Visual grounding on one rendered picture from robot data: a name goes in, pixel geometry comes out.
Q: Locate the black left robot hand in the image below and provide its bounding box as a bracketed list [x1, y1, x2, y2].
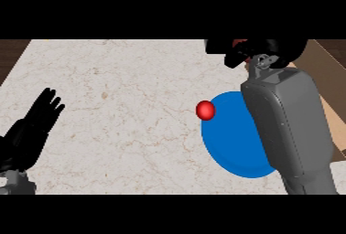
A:
[0, 87, 67, 174]

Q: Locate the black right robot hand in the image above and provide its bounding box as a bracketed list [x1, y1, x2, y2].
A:
[205, 38, 310, 69]

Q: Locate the red bell pepper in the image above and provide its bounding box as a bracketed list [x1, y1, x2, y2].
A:
[196, 100, 218, 122]

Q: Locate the brown cardboard box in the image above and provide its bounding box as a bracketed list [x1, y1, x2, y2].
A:
[289, 38, 346, 163]

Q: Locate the blue plate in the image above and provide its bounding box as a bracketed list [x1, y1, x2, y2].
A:
[200, 90, 279, 179]

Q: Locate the dark red object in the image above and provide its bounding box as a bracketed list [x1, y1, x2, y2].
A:
[231, 38, 250, 48]

